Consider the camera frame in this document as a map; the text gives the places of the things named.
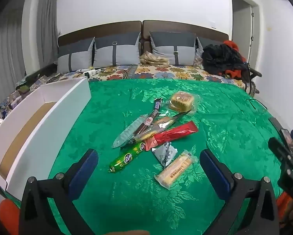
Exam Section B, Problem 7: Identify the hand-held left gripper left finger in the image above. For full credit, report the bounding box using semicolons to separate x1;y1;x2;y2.
19;149;99;235

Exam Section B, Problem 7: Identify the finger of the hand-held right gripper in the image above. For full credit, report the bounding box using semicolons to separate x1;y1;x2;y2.
268;136;292;162
280;128;293;159

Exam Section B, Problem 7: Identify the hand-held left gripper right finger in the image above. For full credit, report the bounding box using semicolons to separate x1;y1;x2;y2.
200;149;280;235

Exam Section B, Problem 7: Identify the biscuit packet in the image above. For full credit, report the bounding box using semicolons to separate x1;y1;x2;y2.
154;150;198;189

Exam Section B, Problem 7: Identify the green sausage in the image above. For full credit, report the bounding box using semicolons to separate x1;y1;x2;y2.
109;142;147;173

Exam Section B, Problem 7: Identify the grey triangular packet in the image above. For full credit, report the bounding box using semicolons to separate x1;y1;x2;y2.
151;142;178;168

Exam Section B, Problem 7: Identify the red snack packet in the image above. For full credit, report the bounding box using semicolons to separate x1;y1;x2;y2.
145;120;199;151

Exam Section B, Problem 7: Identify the clear silvery long packet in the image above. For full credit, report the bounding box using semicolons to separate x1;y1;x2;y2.
112;115;149;149

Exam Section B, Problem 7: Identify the white cardboard box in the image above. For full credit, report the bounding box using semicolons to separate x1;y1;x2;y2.
0;78;92;199

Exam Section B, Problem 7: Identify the black-tipped long clear packet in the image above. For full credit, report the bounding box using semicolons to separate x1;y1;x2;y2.
130;111;191;145

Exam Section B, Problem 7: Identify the brown sausage stick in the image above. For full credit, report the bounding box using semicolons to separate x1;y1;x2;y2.
133;110;160;138

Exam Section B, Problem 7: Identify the dark chocolate bar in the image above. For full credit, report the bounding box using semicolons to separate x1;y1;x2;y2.
153;98;164;111

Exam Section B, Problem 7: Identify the person's right forearm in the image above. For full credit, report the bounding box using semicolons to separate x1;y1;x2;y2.
276;191;293;235

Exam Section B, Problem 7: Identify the cake slice in clear wrapper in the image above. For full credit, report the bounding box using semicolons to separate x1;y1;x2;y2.
168;91;201;114

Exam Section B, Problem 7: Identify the person's orange clothing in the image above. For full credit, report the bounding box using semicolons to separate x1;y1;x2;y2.
0;198;21;235

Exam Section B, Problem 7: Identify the orange garment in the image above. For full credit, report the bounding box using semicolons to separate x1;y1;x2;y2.
222;40;247;79

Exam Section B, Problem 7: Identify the clear plastic bag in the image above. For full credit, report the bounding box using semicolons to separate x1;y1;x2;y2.
193;56;204;69

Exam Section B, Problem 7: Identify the white door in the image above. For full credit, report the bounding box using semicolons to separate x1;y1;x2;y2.
230;0;262;68

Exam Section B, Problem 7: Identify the beige folded cloth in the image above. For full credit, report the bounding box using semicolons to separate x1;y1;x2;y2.
140;51;170;67

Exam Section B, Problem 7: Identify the grey curtain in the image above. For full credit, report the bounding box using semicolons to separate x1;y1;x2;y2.
0;0;59;89

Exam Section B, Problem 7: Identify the thin black cable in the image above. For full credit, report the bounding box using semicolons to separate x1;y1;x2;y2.
248;98;268;110

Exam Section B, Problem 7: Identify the dark frame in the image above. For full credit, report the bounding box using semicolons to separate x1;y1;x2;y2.
244;64;262;96

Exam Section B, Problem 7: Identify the black power cable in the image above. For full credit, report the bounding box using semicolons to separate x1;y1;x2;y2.
95;67;129;80

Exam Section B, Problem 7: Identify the dark bed side rail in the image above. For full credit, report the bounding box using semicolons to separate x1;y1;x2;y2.
16;62;60;91

